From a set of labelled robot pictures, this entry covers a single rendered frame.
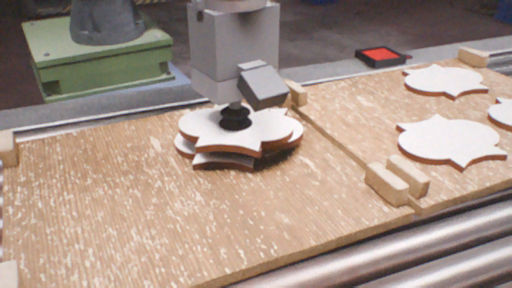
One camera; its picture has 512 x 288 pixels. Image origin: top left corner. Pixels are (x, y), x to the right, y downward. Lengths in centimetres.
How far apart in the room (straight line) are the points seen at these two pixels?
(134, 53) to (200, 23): 47
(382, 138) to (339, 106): 11
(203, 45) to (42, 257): 27
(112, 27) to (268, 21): 50
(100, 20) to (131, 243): 59
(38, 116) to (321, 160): 47
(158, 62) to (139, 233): 57
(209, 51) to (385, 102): 36
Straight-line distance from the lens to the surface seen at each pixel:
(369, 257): 51
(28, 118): 84
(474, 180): 63
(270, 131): 58
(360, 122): 72
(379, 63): 99
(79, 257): 50
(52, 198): 59
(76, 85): 99
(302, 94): 74
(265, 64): 54
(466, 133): 71
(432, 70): 92
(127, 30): 100
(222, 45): 52
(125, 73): 100
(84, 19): 101
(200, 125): 60
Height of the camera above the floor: 126
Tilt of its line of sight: 29 degrees down
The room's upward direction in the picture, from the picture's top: straight up
